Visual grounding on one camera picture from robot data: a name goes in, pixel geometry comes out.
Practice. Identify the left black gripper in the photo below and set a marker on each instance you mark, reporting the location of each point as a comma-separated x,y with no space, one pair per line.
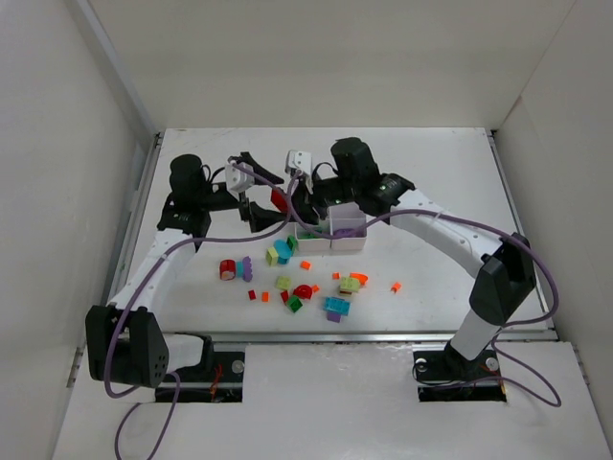
244,208

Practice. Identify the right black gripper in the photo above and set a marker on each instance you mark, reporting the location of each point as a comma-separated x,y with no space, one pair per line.
301,207

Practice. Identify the purple lego block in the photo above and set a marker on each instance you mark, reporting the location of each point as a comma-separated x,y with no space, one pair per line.
343,233

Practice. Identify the teal round lego piece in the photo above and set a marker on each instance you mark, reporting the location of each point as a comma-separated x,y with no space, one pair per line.
283,250

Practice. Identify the red cylinder lego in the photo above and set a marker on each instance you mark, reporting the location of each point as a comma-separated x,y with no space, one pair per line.
227,270

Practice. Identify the purple flower lego piece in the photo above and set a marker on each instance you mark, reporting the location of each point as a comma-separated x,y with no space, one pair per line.
245,269

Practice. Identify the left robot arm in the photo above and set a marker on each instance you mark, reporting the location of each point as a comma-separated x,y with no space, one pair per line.
125,344

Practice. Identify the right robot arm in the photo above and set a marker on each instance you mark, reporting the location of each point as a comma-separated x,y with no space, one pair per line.
502,271

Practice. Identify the right white compartment tray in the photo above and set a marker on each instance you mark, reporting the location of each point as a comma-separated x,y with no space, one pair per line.
347,215

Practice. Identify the white compartment tray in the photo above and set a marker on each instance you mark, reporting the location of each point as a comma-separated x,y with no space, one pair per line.
315,245
347,215

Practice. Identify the left white compartment tray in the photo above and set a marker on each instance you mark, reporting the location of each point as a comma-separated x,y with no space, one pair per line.
315,245

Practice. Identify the orange teardrop lego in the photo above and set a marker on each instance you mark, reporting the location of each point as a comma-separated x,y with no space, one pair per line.
360,277

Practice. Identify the lime pink lego brick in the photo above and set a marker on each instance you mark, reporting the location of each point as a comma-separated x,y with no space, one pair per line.
348,286

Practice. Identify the red dome lego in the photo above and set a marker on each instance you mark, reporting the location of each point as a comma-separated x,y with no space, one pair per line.
303,292

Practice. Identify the blue lego brick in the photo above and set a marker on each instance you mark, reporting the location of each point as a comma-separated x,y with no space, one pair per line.
337,305

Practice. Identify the purple lego under blue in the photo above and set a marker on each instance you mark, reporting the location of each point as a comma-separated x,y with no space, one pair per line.
335,317

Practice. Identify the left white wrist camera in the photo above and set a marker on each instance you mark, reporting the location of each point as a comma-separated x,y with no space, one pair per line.
238,180

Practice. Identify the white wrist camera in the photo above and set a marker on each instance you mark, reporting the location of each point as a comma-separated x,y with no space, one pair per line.
238,180
298,161

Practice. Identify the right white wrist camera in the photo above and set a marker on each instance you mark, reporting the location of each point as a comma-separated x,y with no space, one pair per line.
298,161

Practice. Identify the metal rail front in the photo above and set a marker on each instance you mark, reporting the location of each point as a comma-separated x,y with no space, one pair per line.
288,338

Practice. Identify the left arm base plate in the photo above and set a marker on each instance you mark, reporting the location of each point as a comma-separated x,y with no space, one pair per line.
218,380

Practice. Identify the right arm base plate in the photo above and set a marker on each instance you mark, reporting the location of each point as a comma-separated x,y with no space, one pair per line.
444,378

